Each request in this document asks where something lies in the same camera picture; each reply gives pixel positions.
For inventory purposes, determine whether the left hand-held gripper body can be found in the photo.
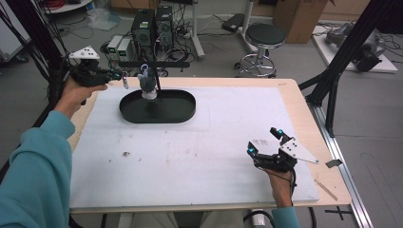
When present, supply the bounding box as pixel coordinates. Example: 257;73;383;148
68;46;112;87

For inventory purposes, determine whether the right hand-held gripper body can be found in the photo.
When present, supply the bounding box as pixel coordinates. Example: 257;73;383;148
253;137;320;174

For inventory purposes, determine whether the black-haired plush doll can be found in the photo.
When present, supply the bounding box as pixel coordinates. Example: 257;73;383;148
137;64;159;101

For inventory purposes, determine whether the black stand with tray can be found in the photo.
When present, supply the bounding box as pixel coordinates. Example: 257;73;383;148
118;61;197;124

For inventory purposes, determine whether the person's right hand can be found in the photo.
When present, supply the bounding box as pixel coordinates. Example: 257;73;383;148
264;168;296;209

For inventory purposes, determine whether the person's left hand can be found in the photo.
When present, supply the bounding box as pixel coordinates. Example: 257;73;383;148
54;77;108;120

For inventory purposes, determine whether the white power supply box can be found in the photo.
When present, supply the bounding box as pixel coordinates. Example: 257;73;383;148
106;34;124;55
116;37;133;62

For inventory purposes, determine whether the large black computer tower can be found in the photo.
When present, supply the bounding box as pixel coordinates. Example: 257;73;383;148
130;9;157;61

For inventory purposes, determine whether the clear plastic bag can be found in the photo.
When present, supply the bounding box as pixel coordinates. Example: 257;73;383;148
86;8;123;32

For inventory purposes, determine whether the white foam mat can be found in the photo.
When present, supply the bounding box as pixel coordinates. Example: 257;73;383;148
69;85;320;210

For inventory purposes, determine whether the white plug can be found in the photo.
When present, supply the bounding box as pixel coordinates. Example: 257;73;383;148
251;210;267;228

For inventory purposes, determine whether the thin wooden stick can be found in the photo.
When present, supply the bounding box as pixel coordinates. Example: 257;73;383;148
314;178;339;202

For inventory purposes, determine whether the black tape piece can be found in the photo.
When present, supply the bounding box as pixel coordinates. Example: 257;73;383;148
325;159;344;169

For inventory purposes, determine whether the slim black computer tower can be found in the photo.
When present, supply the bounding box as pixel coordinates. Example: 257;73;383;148
155;4;175;49

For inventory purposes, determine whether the white round table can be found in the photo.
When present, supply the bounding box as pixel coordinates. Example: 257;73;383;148
40;0;93;14

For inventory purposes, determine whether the black tape cross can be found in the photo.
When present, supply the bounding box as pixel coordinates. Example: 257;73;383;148
324;205;354;221

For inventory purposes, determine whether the white desk leg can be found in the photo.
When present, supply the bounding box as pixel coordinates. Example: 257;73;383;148
238;0;259;54
189;0;206;62

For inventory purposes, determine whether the white floor board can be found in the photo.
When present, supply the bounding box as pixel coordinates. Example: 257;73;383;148
312;25;399;74

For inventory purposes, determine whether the black round stool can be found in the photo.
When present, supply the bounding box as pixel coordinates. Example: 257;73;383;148
234;22;287;79

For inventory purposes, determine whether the brown cardboard box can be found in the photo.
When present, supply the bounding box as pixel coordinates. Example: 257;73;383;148
273;0;331;45

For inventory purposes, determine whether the flat black floor box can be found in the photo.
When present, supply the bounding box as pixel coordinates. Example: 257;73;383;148
221;12;246;34

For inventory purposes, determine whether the grey and black device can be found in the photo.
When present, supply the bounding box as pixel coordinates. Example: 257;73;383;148
324;22;387;73

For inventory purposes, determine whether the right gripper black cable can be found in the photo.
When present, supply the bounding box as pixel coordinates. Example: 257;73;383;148
288;169;298;207

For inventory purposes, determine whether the black metal frame post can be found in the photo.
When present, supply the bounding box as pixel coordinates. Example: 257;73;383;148
0;0;92;181
298;0;403;139

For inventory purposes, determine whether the aluminium rail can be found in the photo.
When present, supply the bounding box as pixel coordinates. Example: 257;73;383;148
307;104;375;228

